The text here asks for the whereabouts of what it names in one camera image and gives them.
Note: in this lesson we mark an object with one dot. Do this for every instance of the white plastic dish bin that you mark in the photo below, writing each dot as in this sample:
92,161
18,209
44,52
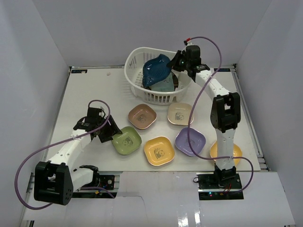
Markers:
134,74

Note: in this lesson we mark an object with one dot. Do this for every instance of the dark blue leaf-shaped plate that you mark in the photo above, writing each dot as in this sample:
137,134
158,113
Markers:
155,70

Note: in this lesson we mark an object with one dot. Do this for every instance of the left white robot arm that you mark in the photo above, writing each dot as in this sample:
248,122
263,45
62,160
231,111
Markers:
57,179

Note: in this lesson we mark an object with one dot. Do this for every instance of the round black-rimmed plate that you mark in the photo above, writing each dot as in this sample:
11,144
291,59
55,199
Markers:
175,80

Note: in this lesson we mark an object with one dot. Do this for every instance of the yellow square panda plate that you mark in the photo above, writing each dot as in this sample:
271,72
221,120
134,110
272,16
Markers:
159,151
237,152

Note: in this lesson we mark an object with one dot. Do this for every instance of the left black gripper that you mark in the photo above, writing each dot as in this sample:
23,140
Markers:
109,130

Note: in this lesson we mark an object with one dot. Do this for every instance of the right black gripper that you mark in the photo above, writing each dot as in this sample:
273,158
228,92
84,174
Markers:
173,63

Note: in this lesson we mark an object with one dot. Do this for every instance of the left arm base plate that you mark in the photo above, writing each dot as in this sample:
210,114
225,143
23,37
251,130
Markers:
107,182

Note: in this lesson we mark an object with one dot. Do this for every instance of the brown square panda plate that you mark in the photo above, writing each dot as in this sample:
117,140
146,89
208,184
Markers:
142,116

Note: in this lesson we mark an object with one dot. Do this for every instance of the green square panda plate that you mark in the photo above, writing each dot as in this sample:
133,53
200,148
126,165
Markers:
127,142

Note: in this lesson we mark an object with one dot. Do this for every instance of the cream square panda plate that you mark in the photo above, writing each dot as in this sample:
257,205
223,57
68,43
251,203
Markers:
178,113

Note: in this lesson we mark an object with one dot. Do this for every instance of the light teal rectangular divided plate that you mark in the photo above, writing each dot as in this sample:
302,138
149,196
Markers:
166,85

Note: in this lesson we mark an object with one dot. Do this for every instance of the purple square panda plate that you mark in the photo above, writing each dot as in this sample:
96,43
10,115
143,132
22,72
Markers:
197,141

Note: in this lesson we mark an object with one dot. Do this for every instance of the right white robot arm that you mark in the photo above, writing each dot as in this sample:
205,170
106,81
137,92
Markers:
225,111

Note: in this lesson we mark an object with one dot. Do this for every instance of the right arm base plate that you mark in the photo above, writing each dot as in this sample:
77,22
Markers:
210,190

